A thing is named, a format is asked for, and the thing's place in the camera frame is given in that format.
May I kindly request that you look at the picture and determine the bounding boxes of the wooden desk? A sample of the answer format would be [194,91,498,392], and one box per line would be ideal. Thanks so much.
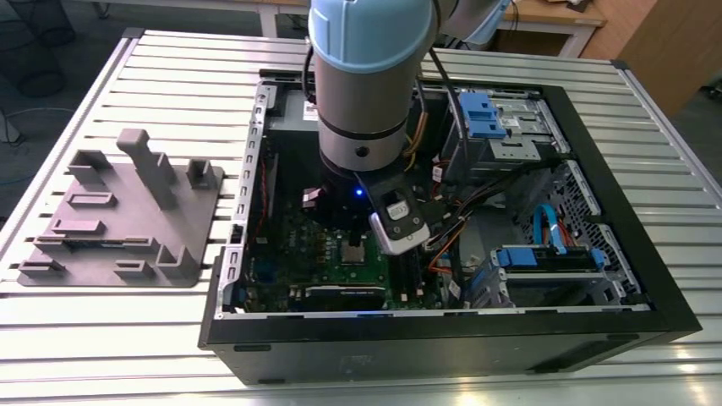
[501,0,609,59]

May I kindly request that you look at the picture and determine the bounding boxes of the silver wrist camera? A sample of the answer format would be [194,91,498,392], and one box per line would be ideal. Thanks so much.
[358,168,434,257]

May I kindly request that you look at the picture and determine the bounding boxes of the green RAM stick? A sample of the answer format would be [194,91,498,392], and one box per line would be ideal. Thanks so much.
[61,239,130,250]

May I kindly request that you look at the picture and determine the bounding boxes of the black RAM slot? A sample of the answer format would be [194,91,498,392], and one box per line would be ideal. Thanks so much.
[400,253,418,299]
[406,253,425,297]
[393,253,410,300]

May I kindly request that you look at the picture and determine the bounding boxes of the black graphics card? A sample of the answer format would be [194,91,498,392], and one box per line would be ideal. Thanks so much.
[290,283,390,313]

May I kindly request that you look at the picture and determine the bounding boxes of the silver CPU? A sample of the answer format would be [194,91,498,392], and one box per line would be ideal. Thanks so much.
[339,244,369,266]

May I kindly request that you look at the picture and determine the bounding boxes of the grey metal disk bay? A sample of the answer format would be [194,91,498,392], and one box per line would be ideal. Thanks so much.
[466,246,625,310]

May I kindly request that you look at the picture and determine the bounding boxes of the black mesh bin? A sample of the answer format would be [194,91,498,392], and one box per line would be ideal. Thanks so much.
[11,0,78,98]

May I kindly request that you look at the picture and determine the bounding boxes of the black wire bundle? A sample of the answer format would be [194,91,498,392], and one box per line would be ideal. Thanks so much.
[433,156,569,255]

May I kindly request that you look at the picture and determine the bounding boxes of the grey metal drive cage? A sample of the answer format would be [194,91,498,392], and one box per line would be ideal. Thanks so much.
[442,88,573,184]

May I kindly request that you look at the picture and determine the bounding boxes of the green motherboard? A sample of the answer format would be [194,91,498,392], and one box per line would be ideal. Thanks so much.
[245,198,453,313]

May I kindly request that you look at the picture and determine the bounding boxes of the grey power supply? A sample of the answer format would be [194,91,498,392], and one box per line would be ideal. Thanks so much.
[263,89,326,191]

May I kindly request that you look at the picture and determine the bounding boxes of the blue board connector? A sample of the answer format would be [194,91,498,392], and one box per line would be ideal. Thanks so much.
[254,258,279,283]

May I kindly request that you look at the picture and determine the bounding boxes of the grey parts rack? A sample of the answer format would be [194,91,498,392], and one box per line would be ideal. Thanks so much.
[16,129,227,289]

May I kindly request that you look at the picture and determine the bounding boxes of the blue plastic drive latch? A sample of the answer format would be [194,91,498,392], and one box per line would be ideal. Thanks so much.
[458,91,508,140]

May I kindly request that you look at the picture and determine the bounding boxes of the blue flat wire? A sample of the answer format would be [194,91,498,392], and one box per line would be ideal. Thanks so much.
[532,201,570,255]

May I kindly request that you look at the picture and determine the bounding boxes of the black PC case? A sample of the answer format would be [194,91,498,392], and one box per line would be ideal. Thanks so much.
[197,67,704,386]

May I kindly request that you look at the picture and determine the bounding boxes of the thick black cable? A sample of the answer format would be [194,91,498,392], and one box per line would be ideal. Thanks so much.
[428,47,476,178]

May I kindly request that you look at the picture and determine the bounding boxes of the hard disk in blue carrier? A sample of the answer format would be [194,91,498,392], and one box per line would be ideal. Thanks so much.
[489,246,606,272]

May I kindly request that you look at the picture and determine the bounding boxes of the brown wooden cabinet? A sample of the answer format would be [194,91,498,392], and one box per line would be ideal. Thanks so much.
[584,0,722,118]

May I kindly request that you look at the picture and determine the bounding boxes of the orange wire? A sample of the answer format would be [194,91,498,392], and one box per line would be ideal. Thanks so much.
[428,248,457,278]

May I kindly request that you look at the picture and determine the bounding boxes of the CPU socket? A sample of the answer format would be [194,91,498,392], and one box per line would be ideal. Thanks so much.
[335,236,375,270]

